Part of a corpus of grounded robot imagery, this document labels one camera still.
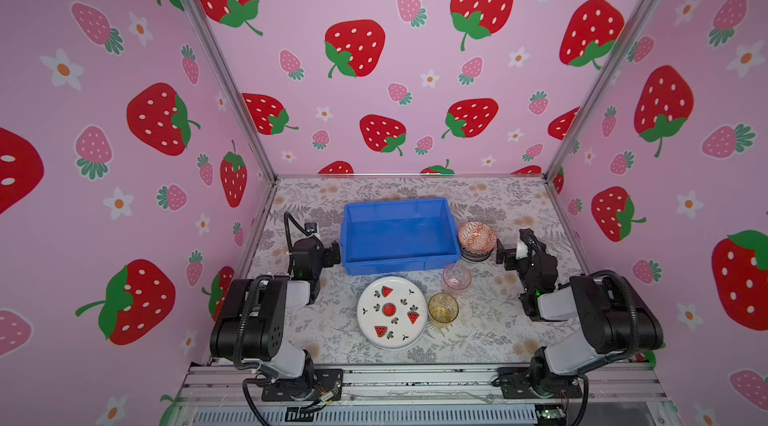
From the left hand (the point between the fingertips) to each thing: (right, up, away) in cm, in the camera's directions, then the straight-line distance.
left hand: (320, 242), depth 95 cm
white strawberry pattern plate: (+24, -19, -12) cm, 32 cm away
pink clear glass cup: (+44, -11, -3) cm, 45 cm away
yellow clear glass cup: (+39, -18, -9) cm, 44 cm away
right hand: (+62, +2, -4) cm, 62 cm away
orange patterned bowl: (+50, 0, -2) cm, 50 cm away
